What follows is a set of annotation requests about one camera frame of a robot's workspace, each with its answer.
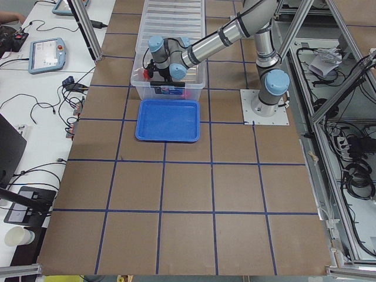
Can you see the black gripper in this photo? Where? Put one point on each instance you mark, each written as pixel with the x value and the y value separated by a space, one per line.
pixel 165 80

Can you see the white paper cup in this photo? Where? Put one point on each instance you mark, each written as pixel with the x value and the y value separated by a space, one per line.
pixel 19 236

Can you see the aluminium frame post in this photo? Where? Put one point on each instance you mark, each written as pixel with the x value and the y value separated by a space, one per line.
pixel 83 21

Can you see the blue plastic tray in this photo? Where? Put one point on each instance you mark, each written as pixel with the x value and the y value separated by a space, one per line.
pixel 168 120

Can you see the black laptop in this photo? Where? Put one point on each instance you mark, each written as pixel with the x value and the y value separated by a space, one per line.
pixel 12 148

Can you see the clear plastic storage box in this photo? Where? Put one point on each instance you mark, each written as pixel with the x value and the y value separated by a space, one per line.
pixel 195 79

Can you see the clear plastic box lid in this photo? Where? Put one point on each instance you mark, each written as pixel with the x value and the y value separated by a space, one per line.
pixel 171 19

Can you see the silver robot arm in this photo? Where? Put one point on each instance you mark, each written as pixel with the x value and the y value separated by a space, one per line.
pixel 232 38

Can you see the near teach pendant tablet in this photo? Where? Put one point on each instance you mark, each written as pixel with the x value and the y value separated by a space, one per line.
pixel 46 55

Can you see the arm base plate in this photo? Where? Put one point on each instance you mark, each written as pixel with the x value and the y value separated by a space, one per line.
pixel 257 113

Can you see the black power adapter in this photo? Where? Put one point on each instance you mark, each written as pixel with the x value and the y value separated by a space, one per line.
pixel 98 25

